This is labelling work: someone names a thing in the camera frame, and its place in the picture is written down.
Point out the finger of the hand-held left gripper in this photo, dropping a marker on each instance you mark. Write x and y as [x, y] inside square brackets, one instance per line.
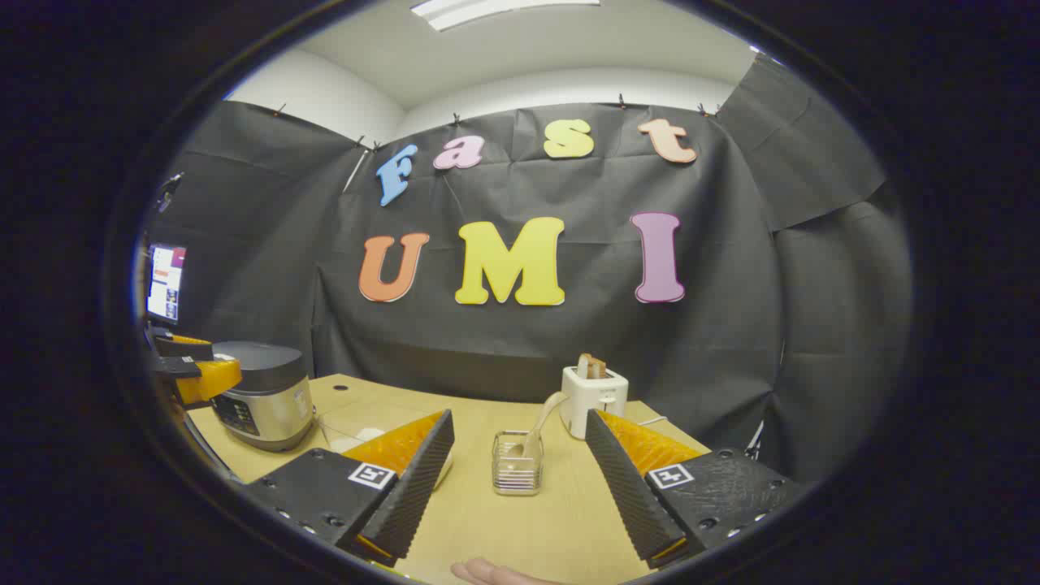
[211, 380]
[185, 349]

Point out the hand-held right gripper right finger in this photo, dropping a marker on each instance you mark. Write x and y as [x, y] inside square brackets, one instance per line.
[630, 487]

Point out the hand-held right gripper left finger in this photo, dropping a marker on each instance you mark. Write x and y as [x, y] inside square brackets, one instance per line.
[410, 496]

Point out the silver black rice cooker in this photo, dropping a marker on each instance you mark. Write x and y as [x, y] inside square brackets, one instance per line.
[268, 398]

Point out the white rice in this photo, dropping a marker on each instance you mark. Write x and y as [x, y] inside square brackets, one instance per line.
[361, 437]

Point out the wooden spoon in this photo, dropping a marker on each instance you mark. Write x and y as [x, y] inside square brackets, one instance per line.
[536, 431]

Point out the computer monitor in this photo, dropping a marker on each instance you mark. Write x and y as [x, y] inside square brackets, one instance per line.
[166, 283]

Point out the white toaster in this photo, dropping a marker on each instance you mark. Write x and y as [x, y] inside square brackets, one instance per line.
[600, 402]

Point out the brown toast slice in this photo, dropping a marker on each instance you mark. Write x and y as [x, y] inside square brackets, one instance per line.
[591, 367]

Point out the black backdrop cloth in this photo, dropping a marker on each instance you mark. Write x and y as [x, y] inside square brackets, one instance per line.
[569, 341]

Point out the ceiling light panel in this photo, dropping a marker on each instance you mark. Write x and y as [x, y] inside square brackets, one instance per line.
[487, 10]

